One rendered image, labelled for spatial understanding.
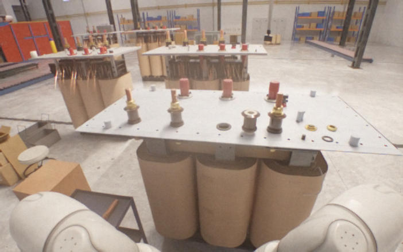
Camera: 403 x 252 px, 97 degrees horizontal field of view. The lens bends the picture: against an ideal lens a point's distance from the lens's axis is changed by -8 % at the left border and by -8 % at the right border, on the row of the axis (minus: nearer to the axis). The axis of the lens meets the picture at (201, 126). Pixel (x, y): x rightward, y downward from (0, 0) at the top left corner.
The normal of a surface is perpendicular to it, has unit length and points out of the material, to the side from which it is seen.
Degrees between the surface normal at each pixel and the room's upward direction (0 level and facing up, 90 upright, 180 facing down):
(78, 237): 26
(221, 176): 90
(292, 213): 90
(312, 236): 61
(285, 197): 90
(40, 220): 17
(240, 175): 90
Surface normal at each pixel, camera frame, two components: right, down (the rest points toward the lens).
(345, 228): -0.04, -0.56
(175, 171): 0.25, 0.46
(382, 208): 0.09, -0.71
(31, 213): -0.18, -0.71
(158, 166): -0.19, 0.47
